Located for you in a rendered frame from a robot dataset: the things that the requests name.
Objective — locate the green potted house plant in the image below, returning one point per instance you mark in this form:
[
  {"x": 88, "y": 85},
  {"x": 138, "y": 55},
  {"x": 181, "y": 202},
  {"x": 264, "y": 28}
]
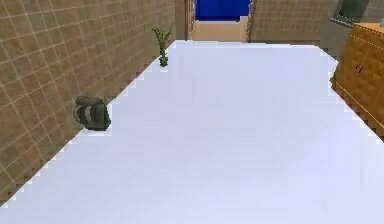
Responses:
[{"x": 163, "y": 46}]

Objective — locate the orange wooden cupboard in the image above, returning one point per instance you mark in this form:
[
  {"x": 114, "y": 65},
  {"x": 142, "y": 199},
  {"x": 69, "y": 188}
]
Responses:
[{"x": 361, "y": 73}]

